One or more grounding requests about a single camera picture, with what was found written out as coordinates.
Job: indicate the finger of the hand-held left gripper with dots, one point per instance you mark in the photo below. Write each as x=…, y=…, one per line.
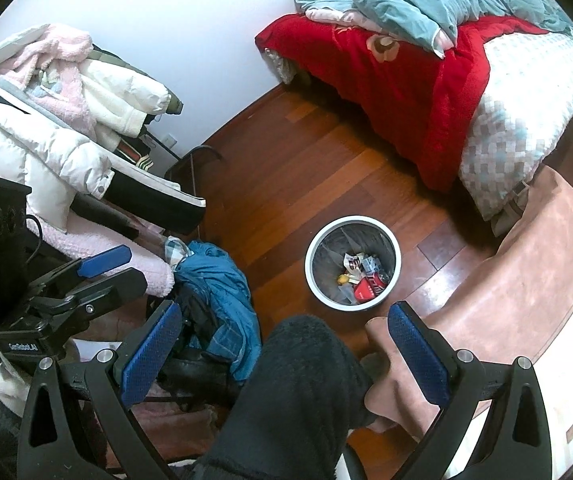
x=104, y=260
x=111, y=290

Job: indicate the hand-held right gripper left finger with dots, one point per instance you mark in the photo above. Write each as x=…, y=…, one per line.
x=151, y=355

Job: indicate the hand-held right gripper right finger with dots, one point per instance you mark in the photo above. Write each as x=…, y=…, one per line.
x=419, y=355

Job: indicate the white trash bin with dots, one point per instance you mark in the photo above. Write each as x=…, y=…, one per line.
x=334, y=240

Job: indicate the pink fluffy blanket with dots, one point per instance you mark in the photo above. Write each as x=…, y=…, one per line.
x=121, y=272

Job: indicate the black leather boot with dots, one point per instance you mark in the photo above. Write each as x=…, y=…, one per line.
x=196, y=372

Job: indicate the black white garment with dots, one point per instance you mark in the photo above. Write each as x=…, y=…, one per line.
x=156, y=202

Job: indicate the white puffer jacket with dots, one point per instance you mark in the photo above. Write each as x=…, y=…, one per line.
x=41, y=150

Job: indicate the blue jacket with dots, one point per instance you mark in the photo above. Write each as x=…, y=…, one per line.
x=221, y=300

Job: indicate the black metal rack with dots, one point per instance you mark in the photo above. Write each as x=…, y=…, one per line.
x=189, y=160

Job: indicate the person's leg in black pants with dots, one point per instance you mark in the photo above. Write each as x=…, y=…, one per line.
x=291, y=400

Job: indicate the striped tablecloth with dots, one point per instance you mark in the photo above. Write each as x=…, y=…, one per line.
x=556, y=410

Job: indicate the pink fleece robe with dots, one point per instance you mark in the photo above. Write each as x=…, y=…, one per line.
x=61, y=70

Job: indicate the cream puffer jacket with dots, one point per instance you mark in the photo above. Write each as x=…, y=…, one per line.
x=121, y=92

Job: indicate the checked bed sheet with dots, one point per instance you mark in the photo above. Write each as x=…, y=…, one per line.
x=516, y=125

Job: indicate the red blanket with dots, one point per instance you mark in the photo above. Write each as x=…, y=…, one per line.
x=416, y=85

